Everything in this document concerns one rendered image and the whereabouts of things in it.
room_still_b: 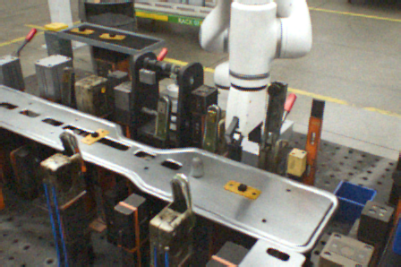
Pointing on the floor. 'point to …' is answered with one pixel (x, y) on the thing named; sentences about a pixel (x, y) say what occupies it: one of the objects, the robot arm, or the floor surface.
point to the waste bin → (108, 17)
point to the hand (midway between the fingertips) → (244, 147)
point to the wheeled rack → (153, 9)
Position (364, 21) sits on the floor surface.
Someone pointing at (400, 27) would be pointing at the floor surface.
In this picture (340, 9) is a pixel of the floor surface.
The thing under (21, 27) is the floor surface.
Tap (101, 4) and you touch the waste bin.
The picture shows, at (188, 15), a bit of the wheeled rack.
